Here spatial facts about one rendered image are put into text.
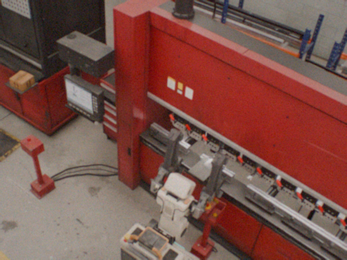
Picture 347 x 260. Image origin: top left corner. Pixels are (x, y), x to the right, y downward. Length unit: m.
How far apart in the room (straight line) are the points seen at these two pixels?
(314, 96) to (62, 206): 3.15
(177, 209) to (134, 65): 1.34
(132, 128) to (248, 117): 1.36
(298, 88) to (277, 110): 0.30
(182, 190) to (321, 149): 1.13
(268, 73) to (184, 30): 0.80
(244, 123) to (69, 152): 2.73
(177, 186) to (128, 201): 1.65
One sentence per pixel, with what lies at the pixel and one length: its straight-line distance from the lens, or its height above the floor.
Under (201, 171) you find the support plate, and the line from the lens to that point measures 3.97.
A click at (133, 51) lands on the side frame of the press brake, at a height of 1.96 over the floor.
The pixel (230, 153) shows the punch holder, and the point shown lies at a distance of 3.83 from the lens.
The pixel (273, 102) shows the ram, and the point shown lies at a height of 2.01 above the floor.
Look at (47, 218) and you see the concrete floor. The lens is 4.92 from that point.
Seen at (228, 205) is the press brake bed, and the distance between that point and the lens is 4.13.
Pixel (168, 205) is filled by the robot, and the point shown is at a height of 1.17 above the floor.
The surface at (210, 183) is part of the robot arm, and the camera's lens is 3.37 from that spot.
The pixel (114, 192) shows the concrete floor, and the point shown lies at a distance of 5.05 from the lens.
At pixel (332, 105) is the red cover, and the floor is 2.24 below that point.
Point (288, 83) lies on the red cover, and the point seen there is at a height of 2.25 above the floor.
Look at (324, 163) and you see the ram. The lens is 3.34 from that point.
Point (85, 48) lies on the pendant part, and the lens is 3.80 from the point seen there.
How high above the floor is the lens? 3.97
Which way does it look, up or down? 43 degrees down
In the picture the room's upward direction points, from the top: 5 degrees clockwise
